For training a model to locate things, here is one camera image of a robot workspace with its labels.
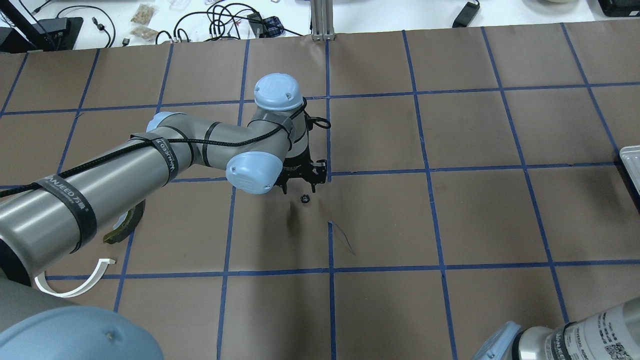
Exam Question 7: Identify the plaid pouch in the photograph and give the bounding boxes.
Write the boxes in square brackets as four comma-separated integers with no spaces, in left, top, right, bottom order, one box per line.
[262,16,285,38]

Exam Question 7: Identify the black power adapter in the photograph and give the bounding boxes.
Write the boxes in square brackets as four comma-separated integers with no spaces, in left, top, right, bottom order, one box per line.
[451,0,481,28]

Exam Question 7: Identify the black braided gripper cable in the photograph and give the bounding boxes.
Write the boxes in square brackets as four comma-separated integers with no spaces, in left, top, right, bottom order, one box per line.
[0,97,332,198]

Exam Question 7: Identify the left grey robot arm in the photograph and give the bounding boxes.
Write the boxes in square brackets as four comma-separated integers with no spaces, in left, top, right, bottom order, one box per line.
[0,73,330,360]

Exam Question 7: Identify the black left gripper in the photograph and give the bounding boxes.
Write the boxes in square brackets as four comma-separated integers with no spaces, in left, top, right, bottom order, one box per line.
[276,155,328,195]

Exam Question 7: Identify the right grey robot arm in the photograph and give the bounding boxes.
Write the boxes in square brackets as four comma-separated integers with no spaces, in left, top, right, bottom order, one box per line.
[326,167,639,360]

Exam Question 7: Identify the white curved plastic bracket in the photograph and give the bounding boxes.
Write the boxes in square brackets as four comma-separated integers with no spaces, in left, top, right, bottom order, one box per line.
[34,257,117,299]

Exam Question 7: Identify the black monitor stand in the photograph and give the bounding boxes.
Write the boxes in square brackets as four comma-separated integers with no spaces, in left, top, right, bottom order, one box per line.
[0,0,84,51]

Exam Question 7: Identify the green brake shoe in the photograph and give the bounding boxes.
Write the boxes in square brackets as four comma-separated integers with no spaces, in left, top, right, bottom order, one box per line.
[102,200,146,245]

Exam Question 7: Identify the bag of small parts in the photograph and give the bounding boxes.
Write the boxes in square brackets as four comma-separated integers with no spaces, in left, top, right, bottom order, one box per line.
[130,3,157,26]

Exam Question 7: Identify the aluminium frame post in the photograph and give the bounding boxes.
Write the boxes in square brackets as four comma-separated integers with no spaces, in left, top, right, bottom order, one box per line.
[310,0,336,42]

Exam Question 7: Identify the tangled black cables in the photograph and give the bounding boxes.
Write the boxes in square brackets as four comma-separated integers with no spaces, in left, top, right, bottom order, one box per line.
[155,2,303,45]

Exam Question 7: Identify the loose blue tape thread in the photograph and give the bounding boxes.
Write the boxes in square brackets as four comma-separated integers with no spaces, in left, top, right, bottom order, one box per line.
[329,221,355,256]

